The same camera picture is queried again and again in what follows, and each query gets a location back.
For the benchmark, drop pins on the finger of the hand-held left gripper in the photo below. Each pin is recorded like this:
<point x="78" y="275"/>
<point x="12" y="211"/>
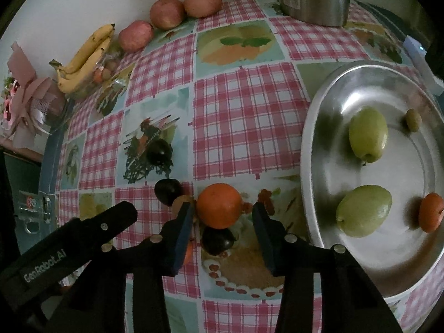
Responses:
<point x="114" y="218"/>

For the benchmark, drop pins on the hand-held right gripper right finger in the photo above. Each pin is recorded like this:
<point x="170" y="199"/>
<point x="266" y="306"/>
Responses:
<point x="267" y="242"/>

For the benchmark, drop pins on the small orange fruit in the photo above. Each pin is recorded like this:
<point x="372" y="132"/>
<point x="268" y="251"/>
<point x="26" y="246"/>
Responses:
<point x="99" y="75"/>

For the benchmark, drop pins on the yellow banana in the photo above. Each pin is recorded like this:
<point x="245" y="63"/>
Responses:
<point x="85" y="71"/>
<point x="90" y="47"/>

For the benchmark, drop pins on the green mango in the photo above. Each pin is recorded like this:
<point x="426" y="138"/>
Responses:
<point x="364" y="211"/>
<point x="367" y="133"/>

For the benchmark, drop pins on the black plum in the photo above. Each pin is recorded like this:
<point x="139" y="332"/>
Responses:
<point x="159" y="152"/>
<point x="218" y="241"/>
<point x="167" y="191"/>

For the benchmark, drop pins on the clear plastic box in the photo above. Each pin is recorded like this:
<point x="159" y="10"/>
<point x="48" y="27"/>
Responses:
<point x="33" y="211"/>

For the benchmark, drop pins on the white power strip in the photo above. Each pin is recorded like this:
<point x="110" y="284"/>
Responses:
<point x="421" y="62"/>

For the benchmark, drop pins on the round steel plate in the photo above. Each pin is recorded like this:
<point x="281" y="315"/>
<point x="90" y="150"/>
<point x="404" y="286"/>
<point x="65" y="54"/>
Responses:
<point x="381" y="260"/>

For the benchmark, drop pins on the clear glass bowl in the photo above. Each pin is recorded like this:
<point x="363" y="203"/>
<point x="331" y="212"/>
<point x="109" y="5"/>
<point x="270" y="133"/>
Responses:
<point x="112" y="66"/>

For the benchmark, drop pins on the red apple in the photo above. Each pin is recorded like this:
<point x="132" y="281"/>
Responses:
<point x="167" y="13"/>
<point x="203" y="2"/>
<point x="136" y="35"/>

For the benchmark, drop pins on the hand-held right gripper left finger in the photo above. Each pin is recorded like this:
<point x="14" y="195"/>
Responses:
<point x="182" y="239"/>

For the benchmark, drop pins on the brown kiwi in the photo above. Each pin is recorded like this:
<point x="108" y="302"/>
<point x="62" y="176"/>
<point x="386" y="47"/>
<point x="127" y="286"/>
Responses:
<point x="413" y="119"/>
<point x="179" y="201"/>

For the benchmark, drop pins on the pink flower bouquet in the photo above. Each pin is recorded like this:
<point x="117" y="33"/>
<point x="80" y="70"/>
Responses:
<point x="27" y="86"/>

